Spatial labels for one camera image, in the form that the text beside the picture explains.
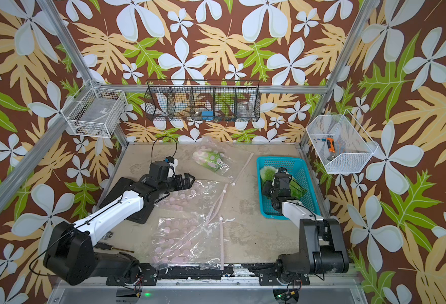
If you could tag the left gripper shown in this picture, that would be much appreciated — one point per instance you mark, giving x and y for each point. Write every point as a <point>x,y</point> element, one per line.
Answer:
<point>187,184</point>

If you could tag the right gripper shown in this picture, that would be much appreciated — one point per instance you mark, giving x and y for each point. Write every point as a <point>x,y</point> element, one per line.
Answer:
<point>267,187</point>

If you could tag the chinese cabbage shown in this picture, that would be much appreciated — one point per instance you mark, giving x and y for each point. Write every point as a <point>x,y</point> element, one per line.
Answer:
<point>296,190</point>
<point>267,174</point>
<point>211,160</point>

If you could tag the zip-top bag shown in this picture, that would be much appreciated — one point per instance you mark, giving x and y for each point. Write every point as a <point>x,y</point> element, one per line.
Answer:
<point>193,242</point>
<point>203,199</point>
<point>223,159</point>

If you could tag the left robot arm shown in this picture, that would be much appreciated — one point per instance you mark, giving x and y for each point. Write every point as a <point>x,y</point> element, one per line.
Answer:
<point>71,251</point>

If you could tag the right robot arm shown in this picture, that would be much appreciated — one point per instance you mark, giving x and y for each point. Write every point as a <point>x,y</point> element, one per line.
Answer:
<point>322,248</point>

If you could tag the teal plastic basket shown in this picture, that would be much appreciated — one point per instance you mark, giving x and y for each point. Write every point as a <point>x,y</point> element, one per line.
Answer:
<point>298,169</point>

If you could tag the black plastic case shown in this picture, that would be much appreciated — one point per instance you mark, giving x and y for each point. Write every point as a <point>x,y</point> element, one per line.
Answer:
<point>128,200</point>

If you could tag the orange black tool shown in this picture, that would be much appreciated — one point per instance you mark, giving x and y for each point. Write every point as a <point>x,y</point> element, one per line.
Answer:
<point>331,148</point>

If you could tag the blue small box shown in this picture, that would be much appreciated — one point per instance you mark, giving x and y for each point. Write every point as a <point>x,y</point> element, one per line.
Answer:
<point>207,115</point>

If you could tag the small metal parts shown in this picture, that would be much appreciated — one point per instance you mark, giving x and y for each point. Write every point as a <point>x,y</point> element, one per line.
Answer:
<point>108,235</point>

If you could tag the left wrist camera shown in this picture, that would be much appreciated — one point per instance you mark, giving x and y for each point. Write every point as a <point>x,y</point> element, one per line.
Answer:
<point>172,162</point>

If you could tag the white wire basket right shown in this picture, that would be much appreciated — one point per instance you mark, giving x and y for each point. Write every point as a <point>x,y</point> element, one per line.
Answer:
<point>354,146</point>

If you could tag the white wire basket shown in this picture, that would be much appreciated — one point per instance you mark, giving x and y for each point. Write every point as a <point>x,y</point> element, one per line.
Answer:
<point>95,111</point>
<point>354,146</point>

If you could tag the black wire basket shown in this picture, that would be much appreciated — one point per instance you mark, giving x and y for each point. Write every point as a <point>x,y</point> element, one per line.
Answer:
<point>230,100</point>

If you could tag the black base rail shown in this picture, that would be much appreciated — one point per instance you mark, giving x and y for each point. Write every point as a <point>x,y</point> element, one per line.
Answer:
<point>265,274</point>

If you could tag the white wire basket left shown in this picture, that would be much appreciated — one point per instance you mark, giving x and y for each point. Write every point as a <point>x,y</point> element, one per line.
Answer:
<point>95,111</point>

